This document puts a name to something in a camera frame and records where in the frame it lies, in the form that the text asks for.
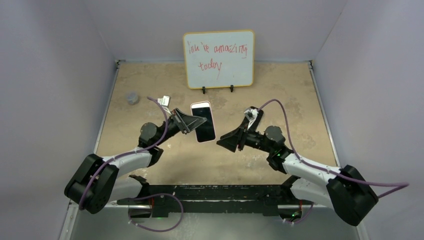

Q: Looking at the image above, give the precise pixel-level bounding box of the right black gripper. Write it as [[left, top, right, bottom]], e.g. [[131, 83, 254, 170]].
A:
[[216, 121, 273, 154]]

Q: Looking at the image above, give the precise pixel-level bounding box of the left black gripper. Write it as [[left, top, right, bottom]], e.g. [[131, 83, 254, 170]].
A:
[[154, 108, 206, 147]]

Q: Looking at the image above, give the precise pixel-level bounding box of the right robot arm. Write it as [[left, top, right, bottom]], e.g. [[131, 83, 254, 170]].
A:
[[217, 126, 379, 226]]

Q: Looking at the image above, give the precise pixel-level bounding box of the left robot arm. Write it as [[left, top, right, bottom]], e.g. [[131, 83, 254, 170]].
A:
[[64, 108, 208, 214]]

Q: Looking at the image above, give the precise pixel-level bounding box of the black whiteboard stand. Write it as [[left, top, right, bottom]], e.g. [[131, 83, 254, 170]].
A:
[[201, 84, 235, 95]]

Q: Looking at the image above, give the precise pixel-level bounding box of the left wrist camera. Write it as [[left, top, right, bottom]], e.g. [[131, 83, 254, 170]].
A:
[[157, 95, 171, 108]]

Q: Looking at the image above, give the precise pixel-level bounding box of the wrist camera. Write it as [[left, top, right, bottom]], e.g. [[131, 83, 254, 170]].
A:
[[157, 95, 171, 108], [244, 106, 259, 130]]

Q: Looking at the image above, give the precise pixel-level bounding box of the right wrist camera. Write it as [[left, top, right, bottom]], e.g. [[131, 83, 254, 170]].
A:
[[244, 106, 259, 130]]

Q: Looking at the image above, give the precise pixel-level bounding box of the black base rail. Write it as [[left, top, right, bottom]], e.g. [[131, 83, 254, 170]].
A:
[[117, 184, 311, 218]]

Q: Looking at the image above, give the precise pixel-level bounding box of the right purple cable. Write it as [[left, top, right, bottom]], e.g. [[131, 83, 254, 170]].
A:
[[258, 98, 410, 226]]

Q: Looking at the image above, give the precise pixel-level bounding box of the purple cable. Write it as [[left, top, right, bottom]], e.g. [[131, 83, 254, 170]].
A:
[[78, 96, 185, 233], [258, 98, 410, 226]]

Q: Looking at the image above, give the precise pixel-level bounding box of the white board with yellow frame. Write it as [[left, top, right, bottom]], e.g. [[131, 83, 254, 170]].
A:
[[182, 29, 255, 90]]

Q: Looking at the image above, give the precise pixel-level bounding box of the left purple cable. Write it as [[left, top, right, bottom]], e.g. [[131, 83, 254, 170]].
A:
[[78, 96, 185, 233]]

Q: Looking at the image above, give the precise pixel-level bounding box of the aluminium frame rail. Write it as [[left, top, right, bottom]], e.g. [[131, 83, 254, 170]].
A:
[[58, 184, 370, 240]]

